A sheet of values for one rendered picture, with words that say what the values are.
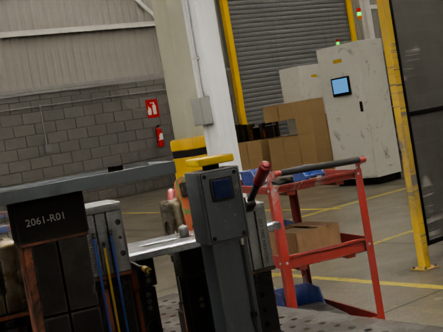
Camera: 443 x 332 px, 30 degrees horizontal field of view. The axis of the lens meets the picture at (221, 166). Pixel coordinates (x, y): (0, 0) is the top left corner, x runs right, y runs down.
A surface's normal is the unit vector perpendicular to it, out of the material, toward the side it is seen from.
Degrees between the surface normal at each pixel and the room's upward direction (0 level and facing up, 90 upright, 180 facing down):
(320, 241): 90
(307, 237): 90
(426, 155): 90
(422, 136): 90
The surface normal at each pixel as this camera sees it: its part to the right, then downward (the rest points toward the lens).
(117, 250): 0.35, -0.01
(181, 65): 0.59, -0.06
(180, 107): -0.79, 0.17
